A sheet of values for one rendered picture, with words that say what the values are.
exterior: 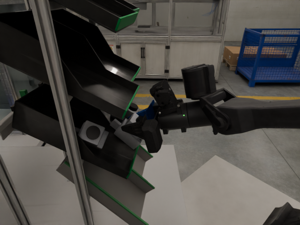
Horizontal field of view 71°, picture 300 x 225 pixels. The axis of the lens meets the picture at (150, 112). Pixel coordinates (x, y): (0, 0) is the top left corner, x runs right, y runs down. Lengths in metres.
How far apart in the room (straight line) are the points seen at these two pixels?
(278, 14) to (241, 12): 1.33
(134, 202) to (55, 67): 0.46
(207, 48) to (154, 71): 1.10
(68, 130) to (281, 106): 0.37
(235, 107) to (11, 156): 1.11
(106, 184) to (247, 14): 8.82
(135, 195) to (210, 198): 0.35
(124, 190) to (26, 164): 0.63
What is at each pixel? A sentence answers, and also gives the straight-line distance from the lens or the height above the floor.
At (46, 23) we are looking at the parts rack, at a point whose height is 1.52.
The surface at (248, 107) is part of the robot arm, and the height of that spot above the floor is 1.40.
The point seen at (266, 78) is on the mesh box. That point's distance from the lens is 4.63.
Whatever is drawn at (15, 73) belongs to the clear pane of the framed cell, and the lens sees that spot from 1.36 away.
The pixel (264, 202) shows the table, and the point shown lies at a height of 0.86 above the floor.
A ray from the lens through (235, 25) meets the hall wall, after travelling 9.10.
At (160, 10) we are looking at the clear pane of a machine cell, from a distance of 4.12.
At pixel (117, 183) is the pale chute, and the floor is 1.07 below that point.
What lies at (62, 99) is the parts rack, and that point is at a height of 1.40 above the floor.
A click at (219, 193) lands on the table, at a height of 0.86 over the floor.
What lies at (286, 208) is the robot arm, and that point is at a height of 1.21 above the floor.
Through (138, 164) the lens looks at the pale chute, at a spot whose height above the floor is 1.01.
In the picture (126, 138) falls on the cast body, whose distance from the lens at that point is 0.51.
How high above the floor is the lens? 1.56
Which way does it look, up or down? 29 degrees down
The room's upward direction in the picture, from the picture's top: straight up
